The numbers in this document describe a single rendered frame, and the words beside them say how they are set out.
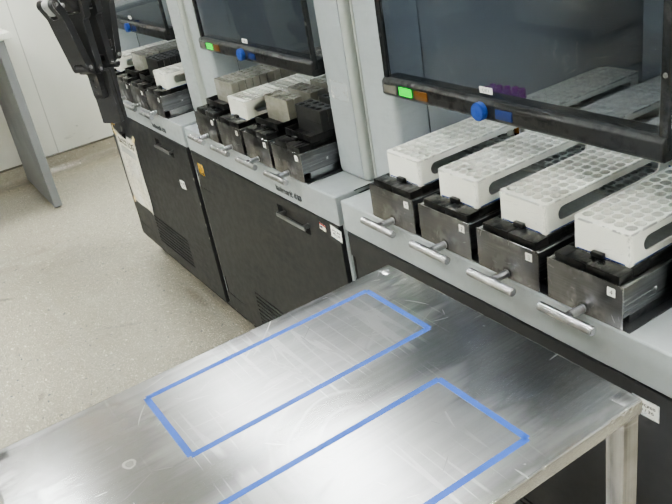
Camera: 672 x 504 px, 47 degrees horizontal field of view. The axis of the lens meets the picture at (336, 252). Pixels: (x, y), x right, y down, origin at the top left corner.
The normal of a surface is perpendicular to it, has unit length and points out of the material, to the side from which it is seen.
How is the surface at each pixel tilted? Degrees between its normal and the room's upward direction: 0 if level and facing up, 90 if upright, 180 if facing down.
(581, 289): 90
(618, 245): 90
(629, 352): 90
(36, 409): 0
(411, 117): 90
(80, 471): 0
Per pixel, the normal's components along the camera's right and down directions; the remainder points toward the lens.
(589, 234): -0.82, 0.37
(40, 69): 0.54, 0.31
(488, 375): -0.16, -0.88
